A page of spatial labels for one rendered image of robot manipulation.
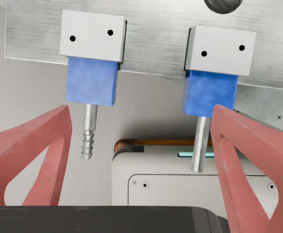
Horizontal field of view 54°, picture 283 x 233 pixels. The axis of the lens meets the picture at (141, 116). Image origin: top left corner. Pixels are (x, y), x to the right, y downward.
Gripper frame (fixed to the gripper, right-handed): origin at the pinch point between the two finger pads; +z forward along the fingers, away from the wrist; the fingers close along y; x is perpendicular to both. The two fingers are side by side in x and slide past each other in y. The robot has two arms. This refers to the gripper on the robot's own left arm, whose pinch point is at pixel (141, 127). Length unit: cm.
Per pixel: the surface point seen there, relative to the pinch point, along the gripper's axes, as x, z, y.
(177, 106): 55, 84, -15
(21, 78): 45, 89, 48
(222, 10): -0.6, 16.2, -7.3
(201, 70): 2.9, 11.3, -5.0
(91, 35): 0.3, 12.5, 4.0
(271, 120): 11.6, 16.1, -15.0
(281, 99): 9.4, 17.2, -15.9
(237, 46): 1.1, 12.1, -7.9
